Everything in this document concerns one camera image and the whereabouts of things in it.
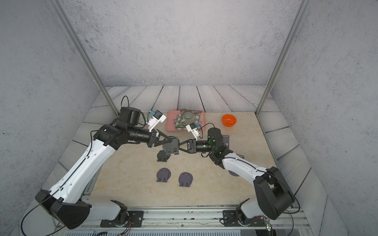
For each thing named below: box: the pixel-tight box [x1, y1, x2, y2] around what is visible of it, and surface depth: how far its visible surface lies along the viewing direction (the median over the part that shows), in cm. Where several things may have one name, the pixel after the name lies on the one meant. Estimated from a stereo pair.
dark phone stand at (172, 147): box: [162, 135, 180, 156], surface depth 67 cm
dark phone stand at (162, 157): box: [157, 149, 171, 163], surface depth 97 cm
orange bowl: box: [221, 114, 238, 128], surface depth 113 cm
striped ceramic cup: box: [180, 111, 196, 126], surface depth 110 cm
